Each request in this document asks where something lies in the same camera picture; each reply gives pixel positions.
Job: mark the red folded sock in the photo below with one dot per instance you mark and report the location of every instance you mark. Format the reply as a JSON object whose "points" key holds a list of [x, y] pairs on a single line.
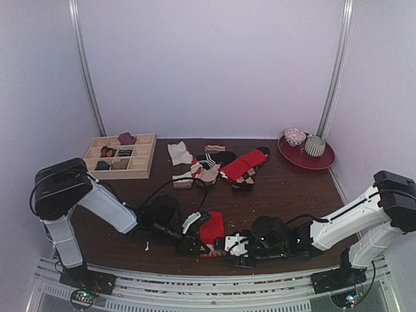
{"points": [[234, 170]]}

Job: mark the teal rolled sock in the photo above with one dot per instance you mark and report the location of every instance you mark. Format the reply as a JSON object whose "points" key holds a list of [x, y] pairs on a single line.
{"points": [[102, 165]]}

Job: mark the red and beige sock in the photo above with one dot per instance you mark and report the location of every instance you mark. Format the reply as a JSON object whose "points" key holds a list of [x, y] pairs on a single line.
{"points": [[211, 230]]}

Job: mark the right aluminium frame post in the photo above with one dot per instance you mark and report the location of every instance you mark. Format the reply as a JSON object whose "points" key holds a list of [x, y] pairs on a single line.
{"points": [[338, 67]]}

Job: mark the maroon rolled sock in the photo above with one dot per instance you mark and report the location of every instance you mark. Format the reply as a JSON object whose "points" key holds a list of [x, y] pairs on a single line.
{"points": [[127, 139]]}

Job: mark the red round plate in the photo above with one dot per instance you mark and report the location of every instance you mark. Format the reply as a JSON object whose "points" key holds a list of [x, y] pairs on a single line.
{"points": [[298, 156]]}

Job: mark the black white striped sock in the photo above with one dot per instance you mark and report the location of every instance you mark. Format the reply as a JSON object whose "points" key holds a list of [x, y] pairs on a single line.
{"points": [[209, 160]]}

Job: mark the metal base rail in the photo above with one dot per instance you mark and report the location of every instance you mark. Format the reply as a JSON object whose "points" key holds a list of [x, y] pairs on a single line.
{"points": [[140, 291]]}

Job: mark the white patterned bowl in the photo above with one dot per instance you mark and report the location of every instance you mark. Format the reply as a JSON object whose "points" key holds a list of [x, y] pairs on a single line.
{"points": [[294, 136]]}

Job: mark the red white striped sock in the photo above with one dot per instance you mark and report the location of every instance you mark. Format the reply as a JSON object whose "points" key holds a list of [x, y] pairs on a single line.
{"points": [[195, 168]]}

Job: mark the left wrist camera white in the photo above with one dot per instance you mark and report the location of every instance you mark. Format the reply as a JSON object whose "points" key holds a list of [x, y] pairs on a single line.
{"points": [[195, 220]]}

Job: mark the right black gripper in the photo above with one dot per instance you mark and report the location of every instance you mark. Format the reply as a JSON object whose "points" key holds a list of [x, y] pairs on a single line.
{"points": [[253, 249]]}

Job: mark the tan brown sock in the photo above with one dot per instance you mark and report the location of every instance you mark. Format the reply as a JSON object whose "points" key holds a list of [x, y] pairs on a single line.
{"points": [[121, 164]]}

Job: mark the red black rolled sock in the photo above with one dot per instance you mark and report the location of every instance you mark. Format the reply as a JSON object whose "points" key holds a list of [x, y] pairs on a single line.
{"points": [[106, 152]]}

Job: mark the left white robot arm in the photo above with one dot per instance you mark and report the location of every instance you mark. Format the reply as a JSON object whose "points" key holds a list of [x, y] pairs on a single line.
{"points": [[60, 188]]}

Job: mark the wooden compartment tray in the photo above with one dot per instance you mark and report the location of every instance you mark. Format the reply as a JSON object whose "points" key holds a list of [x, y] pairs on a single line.
{"points": [[121, 157]]}

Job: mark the black striped rolled sock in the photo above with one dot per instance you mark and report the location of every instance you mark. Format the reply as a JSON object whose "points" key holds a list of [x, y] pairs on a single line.
{"points": [[124, 153]]}

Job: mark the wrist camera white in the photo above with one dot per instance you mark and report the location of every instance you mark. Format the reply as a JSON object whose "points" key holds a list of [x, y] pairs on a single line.
{"points": [[234, 245], [195, 220]]}

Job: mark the argyle brown sock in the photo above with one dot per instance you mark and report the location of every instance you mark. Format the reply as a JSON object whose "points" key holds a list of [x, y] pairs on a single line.
{"points": [[246, 182]]}

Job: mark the aluminium frame post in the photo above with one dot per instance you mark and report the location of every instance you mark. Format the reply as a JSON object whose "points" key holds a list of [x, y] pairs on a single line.
{"points": [[338, 67], [85, 70]]}

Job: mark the beige white folded sock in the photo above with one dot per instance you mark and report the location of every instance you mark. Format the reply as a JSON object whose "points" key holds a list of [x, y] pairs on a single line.
{"points": [[179, 154]]}

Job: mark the small striped folded sock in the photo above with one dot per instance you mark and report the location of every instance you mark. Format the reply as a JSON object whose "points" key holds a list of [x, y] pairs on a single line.
{"points": [[214, 148]]}

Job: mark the tan sock pair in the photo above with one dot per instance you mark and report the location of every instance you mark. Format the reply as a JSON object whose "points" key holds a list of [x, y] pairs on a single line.
{"points": [[208, 177]]}

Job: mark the left aluminium frame post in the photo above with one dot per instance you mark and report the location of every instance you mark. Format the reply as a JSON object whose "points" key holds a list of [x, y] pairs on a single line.
{"points": [[85, 70]]}

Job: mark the striped ceramic cup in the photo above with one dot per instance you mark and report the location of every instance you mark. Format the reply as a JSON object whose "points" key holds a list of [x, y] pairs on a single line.
{"points": [[315, 146]]}

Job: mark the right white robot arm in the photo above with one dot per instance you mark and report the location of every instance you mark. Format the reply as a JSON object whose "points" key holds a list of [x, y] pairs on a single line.
{"points": [[386, 210]]}

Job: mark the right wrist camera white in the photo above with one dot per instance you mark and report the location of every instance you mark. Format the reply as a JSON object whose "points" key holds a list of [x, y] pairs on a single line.
{"points": [[234, 245]]}

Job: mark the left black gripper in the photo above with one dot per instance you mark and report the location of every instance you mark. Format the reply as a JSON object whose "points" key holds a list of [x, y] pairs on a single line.
{"points": [[191, 240]]}

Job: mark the beige brown sock pile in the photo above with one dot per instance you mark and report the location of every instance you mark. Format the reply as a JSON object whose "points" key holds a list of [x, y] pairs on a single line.
{"points": [[183, 181]]}

